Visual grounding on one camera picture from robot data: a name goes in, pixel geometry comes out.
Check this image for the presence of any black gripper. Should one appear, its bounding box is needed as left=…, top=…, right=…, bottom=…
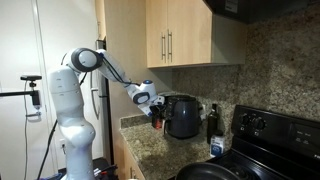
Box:
left=148, top=103, right=167, bottom=123

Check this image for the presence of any red container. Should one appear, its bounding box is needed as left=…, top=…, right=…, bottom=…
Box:
left=152, top=118, right=164, bottom=131

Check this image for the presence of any dark glass bottle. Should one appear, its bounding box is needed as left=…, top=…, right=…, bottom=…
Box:
left=206, top=103, right=221, bottom=145

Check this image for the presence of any light wood lower cabinet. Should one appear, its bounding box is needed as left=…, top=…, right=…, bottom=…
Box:
left=113, top=132, right=147, bottom=180

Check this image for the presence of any light wood cabinet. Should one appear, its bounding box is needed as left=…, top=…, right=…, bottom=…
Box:
left=145, top=0, right=248, bottom=70
left=113, top=132, right=147, bottom=180

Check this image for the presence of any stainless steel refrigerator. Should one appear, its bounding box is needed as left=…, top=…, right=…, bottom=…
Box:
left=89, top=39, right=112, bottom=165

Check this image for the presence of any white salt container blue label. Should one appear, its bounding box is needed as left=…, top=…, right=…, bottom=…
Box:
left=209, top=130, right=226, bottom=159

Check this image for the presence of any black frying pan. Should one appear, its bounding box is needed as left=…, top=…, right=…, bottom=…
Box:
left=174, top=161, right=243, bottom=180

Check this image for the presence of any black stove knob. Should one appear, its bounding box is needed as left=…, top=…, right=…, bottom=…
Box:
left=253, top=117, right=267, bottom=131
left=239, top=114, right=252, bottom=127

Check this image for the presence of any light wood upper cabinet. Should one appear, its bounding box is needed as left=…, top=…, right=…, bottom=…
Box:
left=145, top=0, right=248, bottom=70

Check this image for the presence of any black electric stove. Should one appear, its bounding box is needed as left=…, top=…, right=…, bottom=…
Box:
left=166, top=104, right=320, bottom=180

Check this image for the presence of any black range hood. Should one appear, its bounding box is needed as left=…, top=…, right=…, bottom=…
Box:
left=203, top=0, right=320, bottom=25

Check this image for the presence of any silver cabinet door handle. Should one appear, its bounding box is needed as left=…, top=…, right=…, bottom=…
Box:
left=161, top=31, right=167, bottom=62
left=166, top=29, right=173, bottom=64

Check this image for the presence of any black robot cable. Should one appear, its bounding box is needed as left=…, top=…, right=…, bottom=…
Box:
left=35, top=119, right=59, bottom=180

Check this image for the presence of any black camera on stand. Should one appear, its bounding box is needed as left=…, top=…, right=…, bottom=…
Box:
left=0, top=74, right=43, bottom=118

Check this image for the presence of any thin white camera cable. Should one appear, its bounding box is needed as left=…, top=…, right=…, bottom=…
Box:
left=22, top=89, right=30, bottom=180

